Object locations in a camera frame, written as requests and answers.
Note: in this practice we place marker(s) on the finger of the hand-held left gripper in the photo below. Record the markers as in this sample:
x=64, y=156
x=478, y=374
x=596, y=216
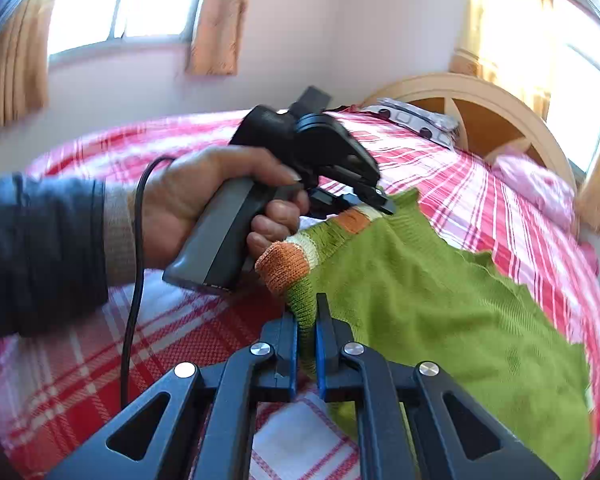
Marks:
x=332, y=202
x=380, y=201

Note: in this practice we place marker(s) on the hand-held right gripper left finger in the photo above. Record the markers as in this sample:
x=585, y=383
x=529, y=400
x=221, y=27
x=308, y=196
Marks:
x=292, y=355

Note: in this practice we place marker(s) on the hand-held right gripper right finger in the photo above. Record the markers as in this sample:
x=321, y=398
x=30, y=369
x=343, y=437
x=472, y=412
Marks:
x=320, y=360

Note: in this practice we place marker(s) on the green striped knit sweater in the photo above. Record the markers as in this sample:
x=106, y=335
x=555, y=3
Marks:
x=430, y=300

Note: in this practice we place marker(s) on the person's left hand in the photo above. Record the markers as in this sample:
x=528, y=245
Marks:
x=180, y=200

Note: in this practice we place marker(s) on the grey patterned pillow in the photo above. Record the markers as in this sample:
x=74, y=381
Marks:
x=415, y=117

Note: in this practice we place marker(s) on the beige wooden headboard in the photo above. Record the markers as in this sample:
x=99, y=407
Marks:
x=500, y=115

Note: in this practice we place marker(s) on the pink pillow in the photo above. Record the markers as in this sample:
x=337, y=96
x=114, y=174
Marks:
x=535, y=185

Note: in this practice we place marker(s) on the red plaid bedsheet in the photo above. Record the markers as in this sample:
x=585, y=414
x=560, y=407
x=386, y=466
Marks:
x=80, y=360

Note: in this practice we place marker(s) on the pink cloth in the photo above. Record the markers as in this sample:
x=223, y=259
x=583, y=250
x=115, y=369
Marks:
x=587, y=256

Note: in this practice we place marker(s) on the bright window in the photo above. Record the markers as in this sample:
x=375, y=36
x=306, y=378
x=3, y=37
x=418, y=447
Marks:
x=580, y=85
x=125, y=5

